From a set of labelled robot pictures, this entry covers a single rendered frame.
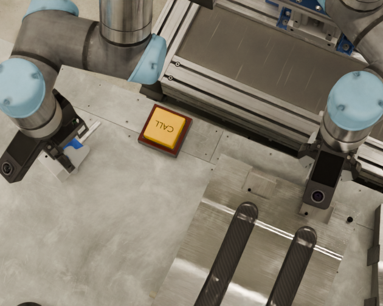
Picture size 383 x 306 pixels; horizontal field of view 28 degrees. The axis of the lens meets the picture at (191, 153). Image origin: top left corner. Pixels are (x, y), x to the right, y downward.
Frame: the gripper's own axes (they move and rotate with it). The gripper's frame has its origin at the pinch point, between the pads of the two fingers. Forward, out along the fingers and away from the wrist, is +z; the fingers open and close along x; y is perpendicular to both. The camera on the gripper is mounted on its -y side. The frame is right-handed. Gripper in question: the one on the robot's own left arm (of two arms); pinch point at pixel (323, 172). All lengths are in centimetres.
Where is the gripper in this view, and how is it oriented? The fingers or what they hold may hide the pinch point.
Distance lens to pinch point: 139.3
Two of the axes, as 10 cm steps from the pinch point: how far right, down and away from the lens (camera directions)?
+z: 0.5, 2.8, 9.6
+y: 3.7, -9.0, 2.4
